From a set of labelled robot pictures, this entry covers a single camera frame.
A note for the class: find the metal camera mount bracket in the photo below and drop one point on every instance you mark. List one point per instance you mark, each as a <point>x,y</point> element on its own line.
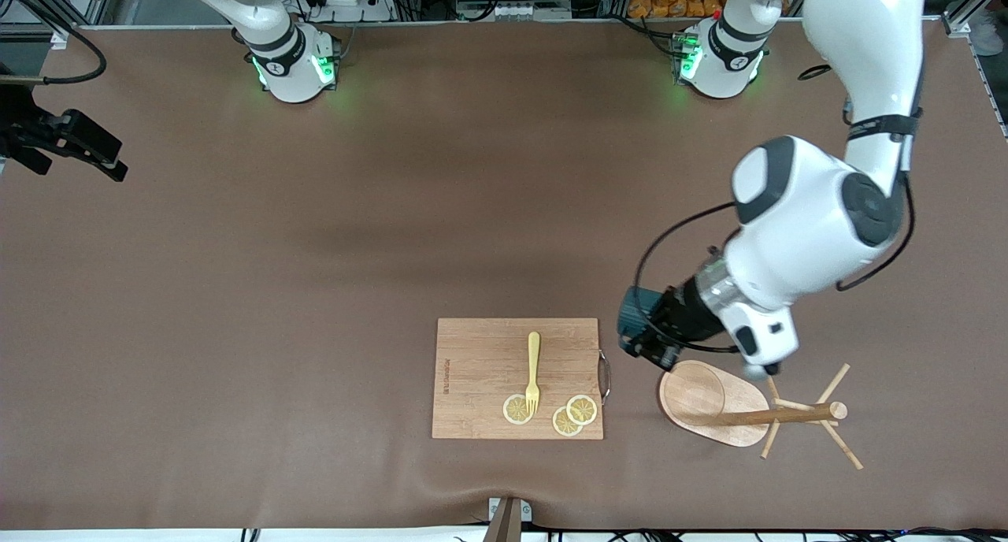
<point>508,522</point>

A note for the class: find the lemon slice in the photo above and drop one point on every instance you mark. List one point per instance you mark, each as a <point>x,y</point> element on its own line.
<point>513,410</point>
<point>584,408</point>
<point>563,425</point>

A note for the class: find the wooden mug tree stand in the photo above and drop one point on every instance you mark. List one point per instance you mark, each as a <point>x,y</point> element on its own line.
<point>693,400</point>

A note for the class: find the dark green cup tan inside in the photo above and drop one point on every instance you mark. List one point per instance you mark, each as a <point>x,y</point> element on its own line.
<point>634,306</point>

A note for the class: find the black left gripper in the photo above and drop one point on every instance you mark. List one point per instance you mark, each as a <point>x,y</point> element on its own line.
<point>682,314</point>

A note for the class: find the brown table mat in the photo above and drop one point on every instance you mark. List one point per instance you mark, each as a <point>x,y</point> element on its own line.
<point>315,408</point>

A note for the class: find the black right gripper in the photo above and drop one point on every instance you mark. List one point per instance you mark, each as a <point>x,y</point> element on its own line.
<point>22,124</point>

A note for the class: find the yellow plastic fork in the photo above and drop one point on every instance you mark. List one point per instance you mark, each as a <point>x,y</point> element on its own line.
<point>534,353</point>

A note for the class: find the white socket bar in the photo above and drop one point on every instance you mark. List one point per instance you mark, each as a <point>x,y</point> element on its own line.
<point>512,10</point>

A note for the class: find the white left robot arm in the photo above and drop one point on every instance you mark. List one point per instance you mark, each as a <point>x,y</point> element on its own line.
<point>803,219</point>

